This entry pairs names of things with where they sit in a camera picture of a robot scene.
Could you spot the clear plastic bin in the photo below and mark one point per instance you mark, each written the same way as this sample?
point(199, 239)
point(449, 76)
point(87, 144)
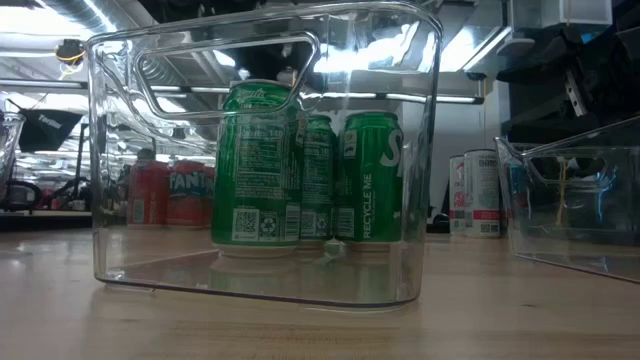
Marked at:
point(575, 250)
point(10, 145)
point(150, 260)

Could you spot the person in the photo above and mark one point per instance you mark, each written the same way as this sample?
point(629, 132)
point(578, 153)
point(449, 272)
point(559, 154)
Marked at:
point(146, 154)

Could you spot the black photo softbox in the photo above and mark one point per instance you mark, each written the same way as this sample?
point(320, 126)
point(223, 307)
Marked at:
point(47, 130)

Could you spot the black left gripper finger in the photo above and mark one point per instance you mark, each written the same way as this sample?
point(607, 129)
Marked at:
point(270, 60)

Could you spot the white ceiling light tube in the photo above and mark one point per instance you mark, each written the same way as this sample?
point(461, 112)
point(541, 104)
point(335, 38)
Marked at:
point(430, 98)

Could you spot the black aluminium table frame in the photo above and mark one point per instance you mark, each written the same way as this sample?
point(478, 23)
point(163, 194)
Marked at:
point(50, 223)

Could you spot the red Fanta soda can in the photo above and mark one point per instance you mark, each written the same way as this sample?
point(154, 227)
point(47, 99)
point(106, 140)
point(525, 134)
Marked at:
point(187, 200)
point(210, 200)
point(147, 195)

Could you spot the green Sprite soda can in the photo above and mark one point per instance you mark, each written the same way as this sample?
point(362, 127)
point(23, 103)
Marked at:
point(255, 175)
point(370, 175)
point(317, 175)

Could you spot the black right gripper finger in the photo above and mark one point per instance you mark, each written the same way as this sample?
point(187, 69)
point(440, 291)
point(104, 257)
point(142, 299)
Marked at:
point(550, 131)
point(540, 74)

